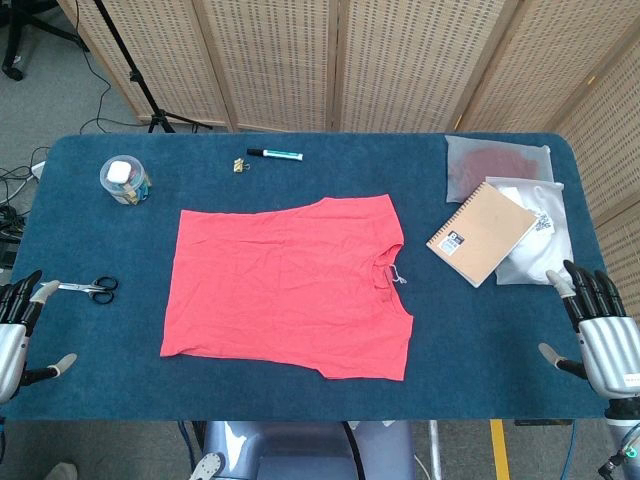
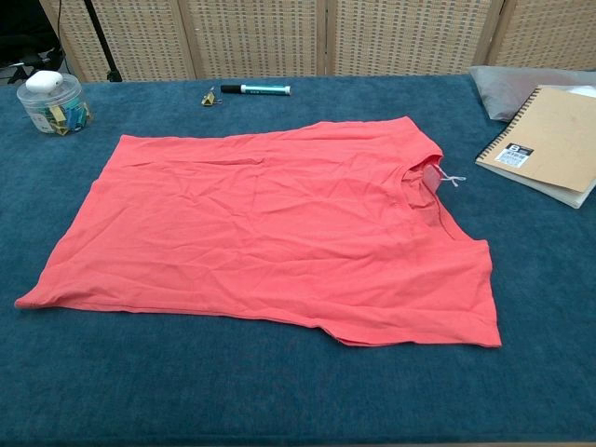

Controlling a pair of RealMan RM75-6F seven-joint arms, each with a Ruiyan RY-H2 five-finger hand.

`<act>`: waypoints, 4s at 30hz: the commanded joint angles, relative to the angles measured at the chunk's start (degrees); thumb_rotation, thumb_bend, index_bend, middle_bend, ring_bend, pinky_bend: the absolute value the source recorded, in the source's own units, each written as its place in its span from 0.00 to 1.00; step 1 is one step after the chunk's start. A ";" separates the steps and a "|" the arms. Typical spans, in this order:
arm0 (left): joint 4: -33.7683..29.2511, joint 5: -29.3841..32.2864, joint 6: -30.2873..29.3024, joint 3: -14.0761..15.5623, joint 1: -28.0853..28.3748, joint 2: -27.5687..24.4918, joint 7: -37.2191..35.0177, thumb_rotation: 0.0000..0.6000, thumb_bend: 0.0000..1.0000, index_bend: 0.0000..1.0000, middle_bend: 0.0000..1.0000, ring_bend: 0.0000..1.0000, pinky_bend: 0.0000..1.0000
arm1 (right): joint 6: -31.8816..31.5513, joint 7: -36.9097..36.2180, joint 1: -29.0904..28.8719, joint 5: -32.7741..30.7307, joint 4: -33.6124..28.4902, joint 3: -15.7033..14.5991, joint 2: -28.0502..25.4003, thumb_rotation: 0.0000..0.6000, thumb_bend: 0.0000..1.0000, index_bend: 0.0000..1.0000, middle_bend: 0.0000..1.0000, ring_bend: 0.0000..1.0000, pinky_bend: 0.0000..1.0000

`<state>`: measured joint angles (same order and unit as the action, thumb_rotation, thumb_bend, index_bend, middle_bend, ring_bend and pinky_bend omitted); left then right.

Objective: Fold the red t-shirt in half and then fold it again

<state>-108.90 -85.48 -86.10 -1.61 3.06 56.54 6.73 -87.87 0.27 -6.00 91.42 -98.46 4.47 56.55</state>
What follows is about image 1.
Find black-handled scissors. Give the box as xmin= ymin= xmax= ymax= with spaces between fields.
xmin=52 ymin=276 xmax=120 ymax=305

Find black tripod stand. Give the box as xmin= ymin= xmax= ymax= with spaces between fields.
xmin=92 ymin=0 xmax=214 ymax=134

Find clear jar of binder clips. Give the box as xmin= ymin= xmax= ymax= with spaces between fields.
xmin=99 ymin=155 xmax=153 ymax=206

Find blue table cloth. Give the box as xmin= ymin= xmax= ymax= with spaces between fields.
xmin=0 ymin=132 xmax=606 ymax=422

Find coral red t-shirt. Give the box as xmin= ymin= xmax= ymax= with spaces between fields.
xmin=159 ymin=196 xmax=415 ymax=382

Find kraft spiral notebook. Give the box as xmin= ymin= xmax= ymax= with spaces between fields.
xmin=425 ymin=181 xmax=539 ymax=289

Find frosted pouch with white garment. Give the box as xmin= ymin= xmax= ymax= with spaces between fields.
xmin=485 ymin=175 xmax=576 ymax=287

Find green white marker pen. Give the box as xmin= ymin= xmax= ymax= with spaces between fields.
xmin=246 ymin=147 xmax=304 ymax=163

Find frosted pouch with red garment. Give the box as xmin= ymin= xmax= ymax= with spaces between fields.
xmin=444 ymin=134 xmax=555 ymax=204

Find thick black torso cable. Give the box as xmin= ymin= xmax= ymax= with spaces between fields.
xmin=341 ymin=421 xmax=367 ymax=480

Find blue-grey robot torso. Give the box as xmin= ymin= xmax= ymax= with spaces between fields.
xmin=192 ymin=420 xmax=416 ymax=480

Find silver table leg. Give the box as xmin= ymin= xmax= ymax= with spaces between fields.
xmin=428 ymin=420 xmax=444 ymax=480

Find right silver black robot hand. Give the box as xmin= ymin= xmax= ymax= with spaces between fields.
xmin=538 ymin=259 xmax=640 ymax=401

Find tangle of black floor cables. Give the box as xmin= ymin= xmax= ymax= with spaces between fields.
xmin=0 ymin=144 xmax=49 ymax=271

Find wicker folding screen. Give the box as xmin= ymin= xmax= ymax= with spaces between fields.
xmin=57 ymin=0 xmax=640 ymax=311

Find black office chair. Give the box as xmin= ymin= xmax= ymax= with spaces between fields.
xmin=0 ymin=0 xmax=91 ymax=82

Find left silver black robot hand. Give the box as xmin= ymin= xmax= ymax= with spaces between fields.
xmin=0 ymin=269 xmax=79 ymax=405

